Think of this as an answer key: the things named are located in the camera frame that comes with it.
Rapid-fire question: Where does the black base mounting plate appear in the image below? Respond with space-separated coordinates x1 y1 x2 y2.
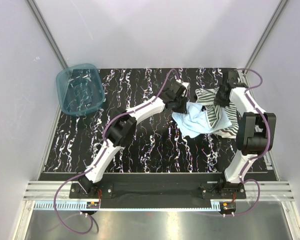
69 172 247 200

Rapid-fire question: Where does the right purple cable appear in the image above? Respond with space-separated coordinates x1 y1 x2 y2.
236 67 271 217

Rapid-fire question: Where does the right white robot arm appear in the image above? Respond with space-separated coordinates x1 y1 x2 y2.
214 69 277 199

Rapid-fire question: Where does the left aluminium frame post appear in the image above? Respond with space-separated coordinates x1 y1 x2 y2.
25 0 69 69

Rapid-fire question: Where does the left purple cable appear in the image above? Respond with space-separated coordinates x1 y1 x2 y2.
53 69 181 235

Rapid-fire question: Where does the white slotted cable duct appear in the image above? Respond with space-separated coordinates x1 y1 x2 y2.
33 200 221 212

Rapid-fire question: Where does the teal transparent plastic bin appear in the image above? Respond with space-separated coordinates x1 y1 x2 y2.
56 63 105 117

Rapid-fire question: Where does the black white striped towel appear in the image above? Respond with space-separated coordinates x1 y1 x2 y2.
195 88 239 139

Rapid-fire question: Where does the right aluminium frame post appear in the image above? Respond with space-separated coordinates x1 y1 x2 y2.
245 0 290 69

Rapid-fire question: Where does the light blue towel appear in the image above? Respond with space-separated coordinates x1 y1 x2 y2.
171 102 232 139

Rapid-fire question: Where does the aluminium frame post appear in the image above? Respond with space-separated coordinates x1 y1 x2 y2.
245 0 290 69
25 0 69 69

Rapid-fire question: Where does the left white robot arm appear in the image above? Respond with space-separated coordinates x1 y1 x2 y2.
78 80 190 198

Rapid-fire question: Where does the purple cable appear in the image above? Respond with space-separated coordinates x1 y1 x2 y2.
53 69 181 235
236 67 271 217

